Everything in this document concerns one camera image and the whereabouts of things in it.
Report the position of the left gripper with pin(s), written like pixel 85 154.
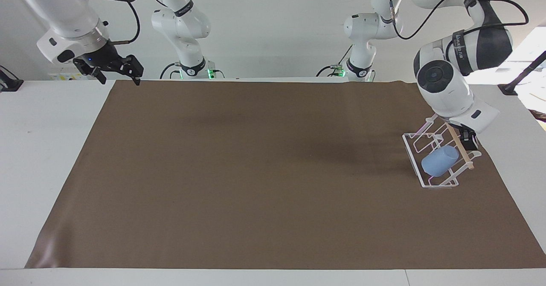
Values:
pixel 469 137

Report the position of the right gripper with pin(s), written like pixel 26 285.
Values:
pixel 104 56

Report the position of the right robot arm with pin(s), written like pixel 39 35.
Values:
pixel 70 11

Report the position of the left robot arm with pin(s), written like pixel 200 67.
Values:
pixel 448 94

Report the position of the light blue cup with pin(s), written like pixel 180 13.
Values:
pixel 437 161

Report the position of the black stand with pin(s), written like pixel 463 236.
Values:
pixel 522 75
pixel 9 83

